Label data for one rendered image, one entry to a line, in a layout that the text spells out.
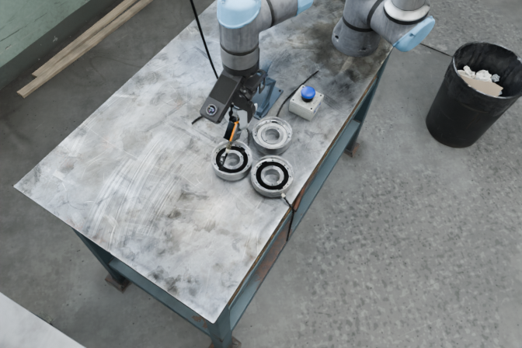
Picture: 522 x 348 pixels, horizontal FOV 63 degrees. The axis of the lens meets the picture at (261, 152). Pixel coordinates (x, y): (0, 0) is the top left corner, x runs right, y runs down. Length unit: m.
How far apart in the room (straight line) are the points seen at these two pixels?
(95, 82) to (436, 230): 1.85
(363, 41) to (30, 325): 1.16
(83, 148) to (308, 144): 0.59
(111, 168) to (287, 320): 0.97
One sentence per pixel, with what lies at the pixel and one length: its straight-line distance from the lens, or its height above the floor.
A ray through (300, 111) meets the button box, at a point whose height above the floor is 0.82.
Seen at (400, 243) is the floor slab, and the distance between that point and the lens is 2.00.
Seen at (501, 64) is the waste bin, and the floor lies 0.35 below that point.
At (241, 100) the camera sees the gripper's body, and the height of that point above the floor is 1.05.
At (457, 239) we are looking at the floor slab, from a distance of 2.10.
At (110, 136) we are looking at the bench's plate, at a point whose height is 0.80.
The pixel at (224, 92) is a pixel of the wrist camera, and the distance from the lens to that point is 0.88.
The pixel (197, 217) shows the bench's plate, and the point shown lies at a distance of 1.05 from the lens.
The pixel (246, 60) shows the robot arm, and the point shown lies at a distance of 0.83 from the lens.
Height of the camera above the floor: 1.75
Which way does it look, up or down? 57 degrees down
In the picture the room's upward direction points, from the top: 4 degrees clockwise
